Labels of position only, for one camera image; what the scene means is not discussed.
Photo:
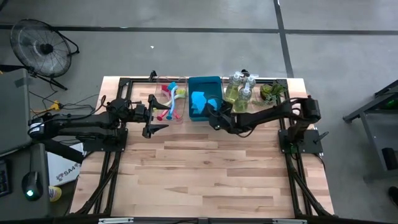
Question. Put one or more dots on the black floor fan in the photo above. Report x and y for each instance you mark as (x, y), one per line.
(46, 48)

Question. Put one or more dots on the green dish soap bottle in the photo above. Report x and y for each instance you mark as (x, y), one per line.
(251, 82)
(231, 91)
(242, 102)

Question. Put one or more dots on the pink dish brush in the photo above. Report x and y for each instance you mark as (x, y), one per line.
(159, 118)
(164, 89)

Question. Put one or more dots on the yellow power plug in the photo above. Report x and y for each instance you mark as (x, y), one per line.
(54, 106)

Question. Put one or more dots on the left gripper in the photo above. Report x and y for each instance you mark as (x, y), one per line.
(144, 113)

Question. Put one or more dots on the white cardboard box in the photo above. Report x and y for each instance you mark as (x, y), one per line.
(62, 174)

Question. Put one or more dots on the black keyboard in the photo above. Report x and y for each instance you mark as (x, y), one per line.
(3, 183)

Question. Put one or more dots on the grey monitor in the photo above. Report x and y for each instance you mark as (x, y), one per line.
(14, 118)

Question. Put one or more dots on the person's foot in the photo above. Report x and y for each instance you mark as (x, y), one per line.
(394, 195)

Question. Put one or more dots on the silver bracket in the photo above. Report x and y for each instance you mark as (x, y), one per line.
(115, 221)
(289, 221)

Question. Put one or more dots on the green dish brush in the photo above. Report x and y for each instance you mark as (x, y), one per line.
(182, 92)

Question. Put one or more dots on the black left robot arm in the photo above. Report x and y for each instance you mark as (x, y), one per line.
(77, 123)

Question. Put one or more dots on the dark grey desk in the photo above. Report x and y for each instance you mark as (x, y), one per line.
(15, 208)

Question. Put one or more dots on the teal plastic bin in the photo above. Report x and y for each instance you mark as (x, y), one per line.
(205, 84)

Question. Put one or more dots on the black computer mouse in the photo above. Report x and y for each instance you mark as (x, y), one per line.
(32, 185)

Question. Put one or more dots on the black diagonal beam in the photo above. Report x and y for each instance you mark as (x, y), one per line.
(68, 155)

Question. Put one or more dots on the potted succulent plant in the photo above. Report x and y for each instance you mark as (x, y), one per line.
(266, 91)

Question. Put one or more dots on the clear plastic bin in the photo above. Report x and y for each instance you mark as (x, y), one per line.
(256, 109)
(158, 90)

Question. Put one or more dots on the black table frame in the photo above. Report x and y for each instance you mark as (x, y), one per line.
(282, 81)

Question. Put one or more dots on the yellow round cap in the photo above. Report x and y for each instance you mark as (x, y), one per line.
(55, 193)

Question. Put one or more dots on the blue dish brush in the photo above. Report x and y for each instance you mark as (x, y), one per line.
(171, 93)

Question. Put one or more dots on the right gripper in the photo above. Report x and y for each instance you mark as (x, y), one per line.
(222, 121)

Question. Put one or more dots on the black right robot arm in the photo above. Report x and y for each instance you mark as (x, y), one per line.
(280, 115)

